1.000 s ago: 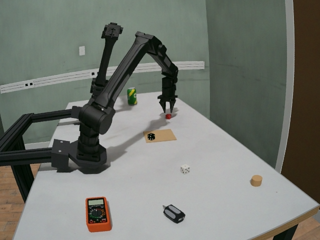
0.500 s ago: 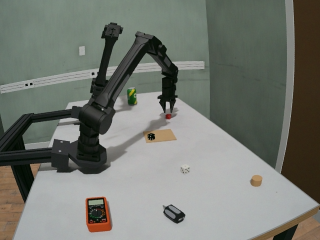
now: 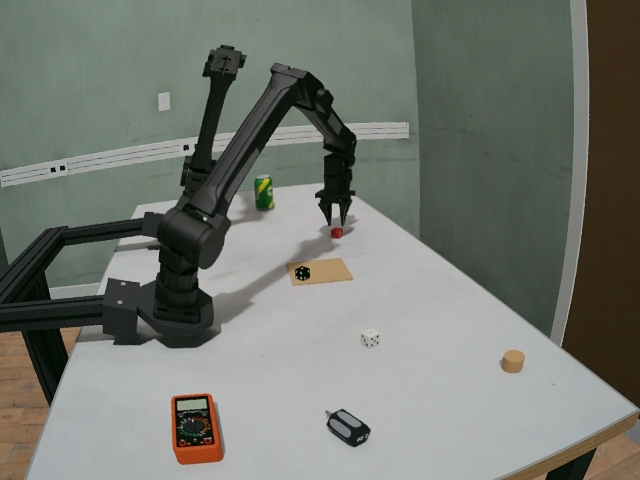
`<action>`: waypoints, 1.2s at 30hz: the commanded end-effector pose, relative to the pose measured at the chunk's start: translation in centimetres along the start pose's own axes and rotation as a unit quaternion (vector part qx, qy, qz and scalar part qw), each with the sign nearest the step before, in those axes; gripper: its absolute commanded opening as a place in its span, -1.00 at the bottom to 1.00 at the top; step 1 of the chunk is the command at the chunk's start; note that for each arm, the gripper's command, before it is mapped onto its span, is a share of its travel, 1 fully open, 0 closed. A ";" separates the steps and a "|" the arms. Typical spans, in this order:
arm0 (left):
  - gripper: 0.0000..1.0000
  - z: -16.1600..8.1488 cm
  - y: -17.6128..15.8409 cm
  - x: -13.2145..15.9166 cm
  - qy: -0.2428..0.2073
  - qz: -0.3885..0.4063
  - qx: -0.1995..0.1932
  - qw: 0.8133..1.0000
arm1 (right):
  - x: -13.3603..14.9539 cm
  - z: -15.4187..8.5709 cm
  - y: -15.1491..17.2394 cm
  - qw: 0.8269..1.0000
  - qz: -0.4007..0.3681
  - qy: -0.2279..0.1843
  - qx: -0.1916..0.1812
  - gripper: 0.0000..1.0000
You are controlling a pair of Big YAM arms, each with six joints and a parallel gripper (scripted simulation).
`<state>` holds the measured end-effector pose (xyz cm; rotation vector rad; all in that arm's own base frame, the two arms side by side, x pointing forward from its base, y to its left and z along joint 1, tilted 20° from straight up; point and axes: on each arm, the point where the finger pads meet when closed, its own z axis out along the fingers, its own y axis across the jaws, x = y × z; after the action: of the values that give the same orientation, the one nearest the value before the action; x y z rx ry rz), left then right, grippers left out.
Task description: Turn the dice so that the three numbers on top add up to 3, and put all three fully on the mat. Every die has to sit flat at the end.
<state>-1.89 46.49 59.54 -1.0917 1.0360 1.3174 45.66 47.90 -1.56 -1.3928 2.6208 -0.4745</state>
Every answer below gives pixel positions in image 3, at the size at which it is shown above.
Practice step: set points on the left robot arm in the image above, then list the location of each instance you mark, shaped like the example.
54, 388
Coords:
222, 73

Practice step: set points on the tan square mat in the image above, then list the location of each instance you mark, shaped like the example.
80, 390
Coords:
321, 271

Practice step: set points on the tan short cylinder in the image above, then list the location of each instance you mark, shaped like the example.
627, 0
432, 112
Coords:
513, 361

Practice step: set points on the grey die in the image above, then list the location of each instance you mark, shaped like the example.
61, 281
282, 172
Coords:
370, 338

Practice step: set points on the orange digital multimeter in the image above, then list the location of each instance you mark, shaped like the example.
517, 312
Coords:
195, 438

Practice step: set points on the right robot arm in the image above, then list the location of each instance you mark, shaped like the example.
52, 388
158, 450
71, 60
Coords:
187, 239

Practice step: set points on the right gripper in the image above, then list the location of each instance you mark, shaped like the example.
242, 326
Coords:
334, 193

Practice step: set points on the black die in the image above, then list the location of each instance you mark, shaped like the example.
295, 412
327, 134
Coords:
302, 273

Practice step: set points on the green and yellow soda can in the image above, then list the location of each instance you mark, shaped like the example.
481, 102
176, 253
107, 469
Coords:
263, 192

